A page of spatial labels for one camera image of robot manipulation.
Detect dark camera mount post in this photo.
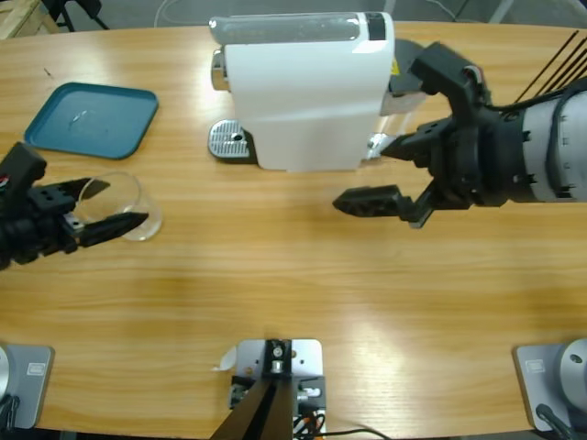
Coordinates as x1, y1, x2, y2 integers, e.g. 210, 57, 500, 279
211, 338, 294, 440

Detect black cable at mount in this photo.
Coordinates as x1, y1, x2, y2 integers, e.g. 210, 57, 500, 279
320, 428, 391, 440

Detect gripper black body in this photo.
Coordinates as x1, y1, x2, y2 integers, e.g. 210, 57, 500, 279
0, 204, 84, 272
425, 108, 537, 211

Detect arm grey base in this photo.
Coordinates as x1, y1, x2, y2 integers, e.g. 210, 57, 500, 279
0, 343, 56, 430
512, 337, 587, 432

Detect white cable on floor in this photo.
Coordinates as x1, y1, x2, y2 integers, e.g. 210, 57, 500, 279
153, 0, 184, 27

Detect orange and white wire bundle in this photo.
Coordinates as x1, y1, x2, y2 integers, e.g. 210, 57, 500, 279
293, 410, 327, 436

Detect black chair legs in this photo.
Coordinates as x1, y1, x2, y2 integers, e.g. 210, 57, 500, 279
43, 0, 111, 32

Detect wrist black camera cable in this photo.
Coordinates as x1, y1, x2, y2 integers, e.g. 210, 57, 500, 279
488, 86, 574, 114

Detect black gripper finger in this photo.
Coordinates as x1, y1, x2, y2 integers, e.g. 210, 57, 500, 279
332, 181, 449, 229
27, 177, 112, 214
379, 118, 460, 169
75, 212, 150, 249

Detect clear water tank grey lid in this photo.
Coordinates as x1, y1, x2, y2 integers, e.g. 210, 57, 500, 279
364, 38, 430, 161

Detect grey metal leg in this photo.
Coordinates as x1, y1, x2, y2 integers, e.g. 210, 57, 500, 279
488, 0, 515, 23

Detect black wire capsule holder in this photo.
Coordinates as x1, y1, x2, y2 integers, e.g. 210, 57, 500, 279
513, 29, 587, 105

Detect wrist black camera housing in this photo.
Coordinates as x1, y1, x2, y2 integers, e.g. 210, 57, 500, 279
0, 141, 48, 203
407, 41, 493, 125

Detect teal plastic tray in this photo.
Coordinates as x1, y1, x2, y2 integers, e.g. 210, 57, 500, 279
23, 82, 161, 160

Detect white capsule coffee machine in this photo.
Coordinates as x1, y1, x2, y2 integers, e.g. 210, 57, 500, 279
208, 11, 396, 174

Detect white paper tag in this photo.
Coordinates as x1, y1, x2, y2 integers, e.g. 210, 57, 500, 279
210, 346, 239, 373

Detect silver coffee machine lever lid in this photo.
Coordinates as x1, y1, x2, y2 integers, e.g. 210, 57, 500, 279
208, 12, 363, 46

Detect black base cable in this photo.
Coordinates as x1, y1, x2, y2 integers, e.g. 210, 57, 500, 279
0, 394, 20, 430
535, 402, 577, 440

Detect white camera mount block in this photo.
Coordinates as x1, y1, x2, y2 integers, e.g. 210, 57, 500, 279
228, 337, 327, 440

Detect clear drinking glass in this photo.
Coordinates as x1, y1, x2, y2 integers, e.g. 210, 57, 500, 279
72, 171, 164, 243

